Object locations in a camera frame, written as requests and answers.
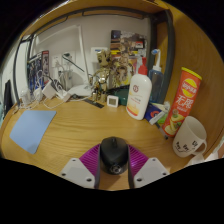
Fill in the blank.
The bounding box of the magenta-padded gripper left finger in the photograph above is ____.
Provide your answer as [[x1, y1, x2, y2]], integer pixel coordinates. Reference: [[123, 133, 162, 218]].
[[59, 143, 102, 190]]

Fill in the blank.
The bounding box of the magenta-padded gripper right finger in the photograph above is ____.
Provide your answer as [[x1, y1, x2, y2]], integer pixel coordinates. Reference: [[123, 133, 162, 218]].
[[127, 144, 171, 190]]

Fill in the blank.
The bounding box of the black computer mouse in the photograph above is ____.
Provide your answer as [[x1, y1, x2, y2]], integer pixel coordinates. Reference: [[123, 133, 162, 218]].
[[99, 136, 130, 175]]

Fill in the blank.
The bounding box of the light blue mouse pad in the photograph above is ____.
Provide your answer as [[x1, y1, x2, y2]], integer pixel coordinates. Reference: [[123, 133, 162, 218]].
[[9, 109, 58, 155]]

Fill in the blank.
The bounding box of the white printed mug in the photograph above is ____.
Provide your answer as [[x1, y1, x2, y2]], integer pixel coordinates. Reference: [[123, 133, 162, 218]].
[[172, 115, 208, 158]]

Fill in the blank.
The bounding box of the small blue packet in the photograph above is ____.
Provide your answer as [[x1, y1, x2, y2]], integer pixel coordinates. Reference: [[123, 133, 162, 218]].
[[143, 103, 164, 126]]

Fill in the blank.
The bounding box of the white lotion pump bottle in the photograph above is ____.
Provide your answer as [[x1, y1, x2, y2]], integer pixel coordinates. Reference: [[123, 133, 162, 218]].
[[125, 56, 153, 121]]

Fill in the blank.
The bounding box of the white power strip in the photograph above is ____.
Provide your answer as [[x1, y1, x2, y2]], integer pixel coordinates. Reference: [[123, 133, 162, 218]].
[[54, 89, 72, 103]]

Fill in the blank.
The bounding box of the red potato chips can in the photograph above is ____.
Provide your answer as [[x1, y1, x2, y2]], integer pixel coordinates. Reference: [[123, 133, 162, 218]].
[[162, 66, 203, 138]]

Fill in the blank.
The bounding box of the dark green container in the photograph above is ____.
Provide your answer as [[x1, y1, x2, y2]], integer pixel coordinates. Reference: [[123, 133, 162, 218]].
[[117, 87, 132, 107]]

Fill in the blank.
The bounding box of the small white desk clock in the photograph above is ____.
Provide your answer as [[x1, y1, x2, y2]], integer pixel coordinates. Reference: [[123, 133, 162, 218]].
[[106, 94, 120, 108]]

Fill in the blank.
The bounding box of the white charger block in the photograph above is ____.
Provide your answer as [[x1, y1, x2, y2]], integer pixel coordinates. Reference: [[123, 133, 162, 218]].
[[41, 79, 58, 100]]

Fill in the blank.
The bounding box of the blue squeeze bottle white nozzle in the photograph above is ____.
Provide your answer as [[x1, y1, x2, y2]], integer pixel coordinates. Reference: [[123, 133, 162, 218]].
[[148, 48, 165, 104]]

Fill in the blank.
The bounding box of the steel cup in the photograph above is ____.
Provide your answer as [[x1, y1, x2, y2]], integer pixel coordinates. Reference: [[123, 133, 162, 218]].
[[59, 67, 74, 90]]

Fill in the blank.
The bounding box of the golden robot figurine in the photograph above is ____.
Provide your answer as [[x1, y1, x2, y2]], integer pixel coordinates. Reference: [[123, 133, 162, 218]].
[[89, 49, 113, 104]]

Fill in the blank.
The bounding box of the black bag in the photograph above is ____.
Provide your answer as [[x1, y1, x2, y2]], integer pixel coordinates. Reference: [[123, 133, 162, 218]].
[[3, 79, 14, 116]]

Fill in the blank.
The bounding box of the robot model kit box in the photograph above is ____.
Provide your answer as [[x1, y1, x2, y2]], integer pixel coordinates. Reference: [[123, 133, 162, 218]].
[[27, 49, 50, 94]]

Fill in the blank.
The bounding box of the colourful printed box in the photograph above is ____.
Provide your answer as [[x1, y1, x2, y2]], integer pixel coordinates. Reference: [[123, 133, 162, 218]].
[[109, 29, 148, 89]]

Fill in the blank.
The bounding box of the white cable bundle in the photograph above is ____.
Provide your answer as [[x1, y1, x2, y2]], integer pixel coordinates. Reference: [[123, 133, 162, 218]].
[[14, 78, 69, 111]]

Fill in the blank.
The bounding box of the black power cable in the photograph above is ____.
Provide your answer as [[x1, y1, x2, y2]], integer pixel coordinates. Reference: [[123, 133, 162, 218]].
[[62, 54, 86, 73]]

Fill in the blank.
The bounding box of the white wall socket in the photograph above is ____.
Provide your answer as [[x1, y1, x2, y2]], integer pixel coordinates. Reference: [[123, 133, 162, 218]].
[[62, 50, 77, 66], [50, 54, 63, 68]]

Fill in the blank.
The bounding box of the white wall box blue label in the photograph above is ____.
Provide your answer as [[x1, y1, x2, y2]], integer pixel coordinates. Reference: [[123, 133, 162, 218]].
[[90, 46, 108, 64]]

